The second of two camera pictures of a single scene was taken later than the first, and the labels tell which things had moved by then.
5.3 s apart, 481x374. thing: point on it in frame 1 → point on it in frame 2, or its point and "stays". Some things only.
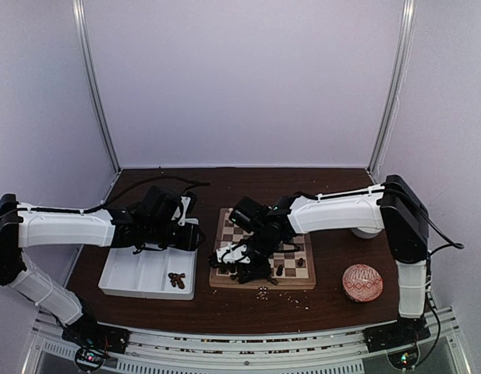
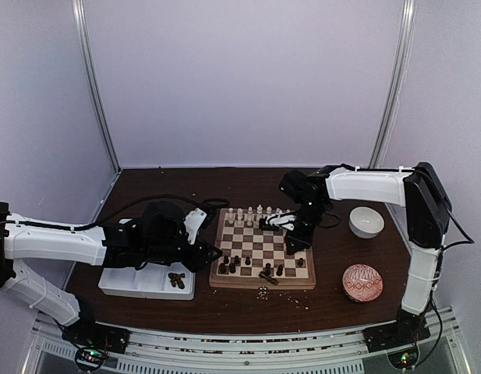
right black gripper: x=254 y=273 → x=301 y=241
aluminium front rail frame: x=280 y=351 stays
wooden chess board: x=293 y=265 stays
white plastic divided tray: x=146 y=274 stays
